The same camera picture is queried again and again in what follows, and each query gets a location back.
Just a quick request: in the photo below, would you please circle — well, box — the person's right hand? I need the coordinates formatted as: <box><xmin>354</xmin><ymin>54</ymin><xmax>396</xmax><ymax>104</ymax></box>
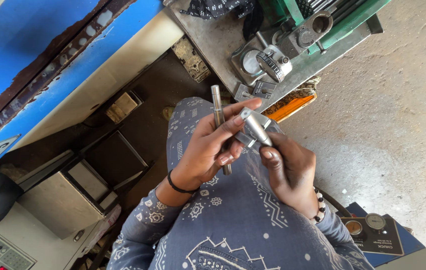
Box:
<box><xmin>259</xmin><ymin>131</ymin><xmax>321</xmax><ymax>220</ymax></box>

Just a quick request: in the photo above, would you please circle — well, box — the person's left hand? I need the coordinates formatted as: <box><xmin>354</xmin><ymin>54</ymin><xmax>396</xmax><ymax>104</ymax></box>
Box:
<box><xmin>170</xmin><ymin>98</ymin><xmax>263</xmax><ymax>190</ymax></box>

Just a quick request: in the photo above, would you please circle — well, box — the steel round rod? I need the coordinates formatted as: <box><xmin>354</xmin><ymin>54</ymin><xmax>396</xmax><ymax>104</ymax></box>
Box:
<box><xmin>211</xmin><ymin>85</ymin><xmax>233</xmax><ymax>176</ymax></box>

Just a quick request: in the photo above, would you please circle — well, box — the grey metal micrometer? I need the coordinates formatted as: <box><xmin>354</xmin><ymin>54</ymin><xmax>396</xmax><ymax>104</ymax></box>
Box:
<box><xmin>234</xmin><ymin>107</ymin><xmax>286</xmax><ymax>149</ymax></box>

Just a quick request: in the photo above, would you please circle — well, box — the black wristband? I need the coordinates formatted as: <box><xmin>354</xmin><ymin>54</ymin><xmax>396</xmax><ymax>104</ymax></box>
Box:
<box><xmin>167</xmin><ymin>169</ymin><xmax>201</xmax><ymax>195</ymax></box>

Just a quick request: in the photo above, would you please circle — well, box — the orange board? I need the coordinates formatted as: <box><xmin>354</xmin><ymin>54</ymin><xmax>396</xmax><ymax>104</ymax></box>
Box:
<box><xmin>261</xmin><ymin>76</ymin><xmax>322</xmax><ymax>124</ymax></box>

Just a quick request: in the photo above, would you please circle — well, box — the person's patterned grey clothing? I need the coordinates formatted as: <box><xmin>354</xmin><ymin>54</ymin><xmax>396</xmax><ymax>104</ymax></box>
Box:
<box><xmin>107</xmin><ymin>96</ymin><xmax>376</xmax><ymax>270</ymax></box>

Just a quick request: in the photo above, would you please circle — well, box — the small beige metal box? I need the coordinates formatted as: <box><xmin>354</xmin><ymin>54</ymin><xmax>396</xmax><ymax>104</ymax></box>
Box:
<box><xmin>104</xmin><ymin>90</ymin><xmax>144</xmax><ymax>125</ymax></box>

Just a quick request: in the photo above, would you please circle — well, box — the rusty metal latch plate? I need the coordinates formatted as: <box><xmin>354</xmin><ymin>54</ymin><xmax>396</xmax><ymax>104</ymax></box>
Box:
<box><xmin>170</xmin><ymin>35</ymin><xmax>212</xmax><ymax>83</ymax></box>

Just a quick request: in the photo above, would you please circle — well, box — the black plate with pressure gauges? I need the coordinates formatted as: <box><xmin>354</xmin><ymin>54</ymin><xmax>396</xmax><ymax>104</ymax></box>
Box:
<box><xmin>340</xmin><ymin>212</ymin><xmax>405</xmax><ymax>257</ymax></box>

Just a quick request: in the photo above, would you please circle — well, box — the steel graduated handwheel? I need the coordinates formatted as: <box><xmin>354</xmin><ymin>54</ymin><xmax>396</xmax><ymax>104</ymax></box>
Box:
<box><xmin>255</xmin><ymin>44</ymin><xmax>293</xmax><ymax>83</ymax></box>

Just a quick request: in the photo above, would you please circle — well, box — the green lathe machine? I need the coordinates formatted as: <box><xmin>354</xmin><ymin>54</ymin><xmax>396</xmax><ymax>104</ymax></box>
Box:
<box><xmin>163</xmin><ymin>0</ymin><xmax>392</xmax><ymax>113</ymax></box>

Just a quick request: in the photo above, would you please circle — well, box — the blue hydraulic unit box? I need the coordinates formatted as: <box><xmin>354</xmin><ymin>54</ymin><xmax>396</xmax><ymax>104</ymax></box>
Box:
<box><xmin>334</xmin><ymin>201</ymin><xmax>426</xmax><ymax>268</ymax></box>

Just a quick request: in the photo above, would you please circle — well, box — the grey metal box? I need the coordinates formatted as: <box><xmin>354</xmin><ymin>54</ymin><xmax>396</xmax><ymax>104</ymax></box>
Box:
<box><xmin>15</xmin><ymin>129</ymin><xmax>151</xmax><ymax>241</ymax></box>

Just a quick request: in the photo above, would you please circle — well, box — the dark patterned cloth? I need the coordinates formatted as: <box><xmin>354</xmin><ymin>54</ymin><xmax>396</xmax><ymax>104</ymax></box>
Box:
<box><xmin>179</xmin><ymin>0</ymin><xmax>265</xmax><ymax>41</ymax></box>

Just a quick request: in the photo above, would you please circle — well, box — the blue machine cabinet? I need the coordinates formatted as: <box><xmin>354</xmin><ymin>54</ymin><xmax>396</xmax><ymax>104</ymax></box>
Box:
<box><xmin>0</xmin><ymin>0</ymin><xmax>186</xmax><ymax>170</ymax></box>

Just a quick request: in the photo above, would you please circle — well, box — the grey keypad control panel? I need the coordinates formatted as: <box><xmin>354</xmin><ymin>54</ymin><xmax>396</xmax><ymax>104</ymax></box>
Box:
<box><xmin>0</xmin><ymin>235</ymin><xmax>37</xmax><ymax>270</ymax></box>

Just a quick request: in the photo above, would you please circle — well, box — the black and white bead bracelet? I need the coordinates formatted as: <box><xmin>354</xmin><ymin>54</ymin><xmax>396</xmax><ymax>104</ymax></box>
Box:
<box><xmin>310</xmin><ymin>186</ymin><xmax>327</xmax><ymax>225</ymax></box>

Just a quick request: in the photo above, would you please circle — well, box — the black hose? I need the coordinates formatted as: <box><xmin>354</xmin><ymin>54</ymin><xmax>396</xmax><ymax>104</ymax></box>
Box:
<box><xmin>315</xmin><ymin>186</ymin><xmax>353</xmax><ymax>218</ymax></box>

